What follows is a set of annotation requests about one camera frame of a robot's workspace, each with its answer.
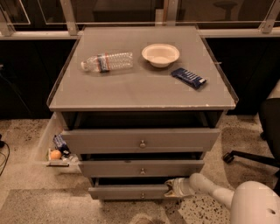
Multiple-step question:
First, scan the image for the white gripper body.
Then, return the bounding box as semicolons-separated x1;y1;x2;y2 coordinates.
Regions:
173;178;195;198

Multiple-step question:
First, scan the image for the grey bottom drawer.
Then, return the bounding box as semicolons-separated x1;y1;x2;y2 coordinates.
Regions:
88;177;169;200

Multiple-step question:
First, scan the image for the grey drawer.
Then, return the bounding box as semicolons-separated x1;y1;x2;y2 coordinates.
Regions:
61;128;220;154
79;160;204;178
88;177;169;200

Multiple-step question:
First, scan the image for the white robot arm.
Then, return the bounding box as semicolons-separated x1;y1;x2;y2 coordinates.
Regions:
164;173;280;224

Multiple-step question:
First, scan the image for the grey middle drawer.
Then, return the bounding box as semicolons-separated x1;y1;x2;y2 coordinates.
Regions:
79;160;204;178

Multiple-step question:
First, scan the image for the grey top drawer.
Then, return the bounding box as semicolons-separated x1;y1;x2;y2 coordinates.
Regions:
61;128;220;154

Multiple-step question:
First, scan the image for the grey drawer cabinet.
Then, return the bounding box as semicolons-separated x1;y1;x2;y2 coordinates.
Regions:
46;25;239;202

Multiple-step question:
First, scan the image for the blue snack bag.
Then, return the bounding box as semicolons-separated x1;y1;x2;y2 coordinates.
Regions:
171;67;207;89

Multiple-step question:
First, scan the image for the black office chair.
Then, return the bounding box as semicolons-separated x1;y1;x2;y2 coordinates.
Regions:
222;97;280;197

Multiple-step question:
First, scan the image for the orange fruit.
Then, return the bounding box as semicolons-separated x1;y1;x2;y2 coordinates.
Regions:
50;150;62;160

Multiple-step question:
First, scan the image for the blue packet in bin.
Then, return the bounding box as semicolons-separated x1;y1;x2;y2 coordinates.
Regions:
52;135;70;155

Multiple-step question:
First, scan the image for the clear plastic side bin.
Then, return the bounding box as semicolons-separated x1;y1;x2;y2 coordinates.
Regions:
35;113;81;174

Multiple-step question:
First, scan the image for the white paper bowl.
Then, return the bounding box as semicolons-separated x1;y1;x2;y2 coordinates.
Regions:
142;44;180;68

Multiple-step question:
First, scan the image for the clear plastic water bottle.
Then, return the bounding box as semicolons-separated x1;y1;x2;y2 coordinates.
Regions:
80;52;133;73

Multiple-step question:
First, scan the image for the metal window railing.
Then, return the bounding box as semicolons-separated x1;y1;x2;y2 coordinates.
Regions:
0;0;280;39

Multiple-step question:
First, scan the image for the black floor cable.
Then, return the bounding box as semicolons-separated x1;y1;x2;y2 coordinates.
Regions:
0;134;11;177

